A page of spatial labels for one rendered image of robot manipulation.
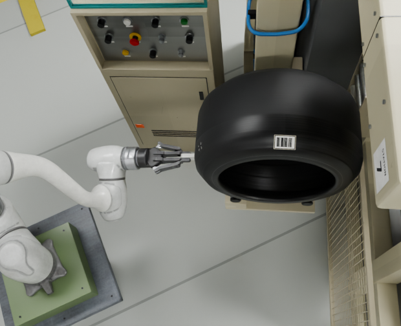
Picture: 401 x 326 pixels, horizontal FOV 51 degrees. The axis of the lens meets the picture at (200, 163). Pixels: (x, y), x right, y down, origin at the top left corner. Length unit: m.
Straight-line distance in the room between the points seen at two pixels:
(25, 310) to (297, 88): 1.39
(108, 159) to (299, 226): 1.38
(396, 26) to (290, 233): 1.79
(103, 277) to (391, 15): 1.52
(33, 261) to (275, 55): 1.16
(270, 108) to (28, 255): 1.04
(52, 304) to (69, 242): 0.26
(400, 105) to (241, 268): 1.81
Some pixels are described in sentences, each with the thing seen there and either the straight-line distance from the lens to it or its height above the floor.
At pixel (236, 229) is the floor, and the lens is 2.59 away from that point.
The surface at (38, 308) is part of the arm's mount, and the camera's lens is 1.95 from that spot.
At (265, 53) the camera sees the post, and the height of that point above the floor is 1.35.
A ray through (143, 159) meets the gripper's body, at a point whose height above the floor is 1.10.
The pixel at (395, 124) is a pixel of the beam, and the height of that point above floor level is 1.78.
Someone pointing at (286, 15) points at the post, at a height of 1.53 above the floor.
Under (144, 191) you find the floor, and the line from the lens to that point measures 2.74.
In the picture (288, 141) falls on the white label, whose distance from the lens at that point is 1.21.
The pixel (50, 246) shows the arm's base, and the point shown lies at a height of 0.77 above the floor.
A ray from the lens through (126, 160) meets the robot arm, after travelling 1.61.
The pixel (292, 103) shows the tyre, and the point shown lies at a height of 1.45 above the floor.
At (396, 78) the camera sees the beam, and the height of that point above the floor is 1.78.
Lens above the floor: 2.51
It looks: 66 degrees down
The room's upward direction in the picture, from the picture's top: 13 degrees counter-clockwise
